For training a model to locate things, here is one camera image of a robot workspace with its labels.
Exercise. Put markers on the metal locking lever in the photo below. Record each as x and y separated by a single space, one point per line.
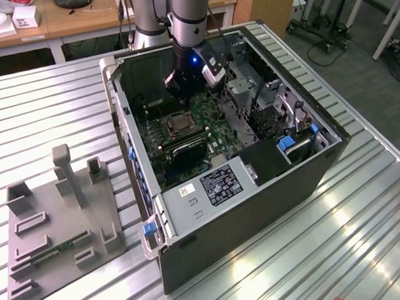
160 110

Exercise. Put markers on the silver green CPU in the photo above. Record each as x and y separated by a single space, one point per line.
180 122

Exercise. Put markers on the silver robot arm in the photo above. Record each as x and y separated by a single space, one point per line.
188 24

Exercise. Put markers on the RAM slot black clips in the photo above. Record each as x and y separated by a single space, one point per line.
186 138
168 149
154 116
152 109

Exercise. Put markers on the CPU socket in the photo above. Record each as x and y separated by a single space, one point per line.
183 134

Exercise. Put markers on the silver metal disk bay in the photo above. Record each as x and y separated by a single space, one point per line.
240 88

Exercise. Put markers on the green motherboard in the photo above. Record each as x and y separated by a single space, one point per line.
219 132

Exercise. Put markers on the black graphics card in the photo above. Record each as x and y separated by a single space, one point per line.
190 155

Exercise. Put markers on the blue card retainer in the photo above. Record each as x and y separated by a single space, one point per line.
130 154

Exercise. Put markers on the wooden cabinet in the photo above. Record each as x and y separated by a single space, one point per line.
273 10

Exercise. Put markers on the black plastic shroud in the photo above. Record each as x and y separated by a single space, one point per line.
263 164

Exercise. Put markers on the wooden desk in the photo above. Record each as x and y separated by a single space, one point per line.
81 19

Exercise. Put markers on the grey power supply unit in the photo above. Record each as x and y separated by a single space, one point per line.
186 207

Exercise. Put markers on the black round monitor base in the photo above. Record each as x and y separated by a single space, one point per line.
72 0

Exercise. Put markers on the blue case latch tab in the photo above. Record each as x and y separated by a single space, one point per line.
148 230

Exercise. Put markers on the black wheeled stand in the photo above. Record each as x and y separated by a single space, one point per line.
334 34

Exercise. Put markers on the white cardboard box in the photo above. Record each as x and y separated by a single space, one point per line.
25 16

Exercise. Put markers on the black grey PC case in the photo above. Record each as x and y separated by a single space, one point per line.
240 241

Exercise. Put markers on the grey parts rack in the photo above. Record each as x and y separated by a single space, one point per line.
57 216

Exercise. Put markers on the white table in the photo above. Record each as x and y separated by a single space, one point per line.
391 32

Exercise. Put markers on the green RAM stick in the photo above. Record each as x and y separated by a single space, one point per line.
53 252

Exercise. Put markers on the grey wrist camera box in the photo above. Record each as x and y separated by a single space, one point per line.
213 73

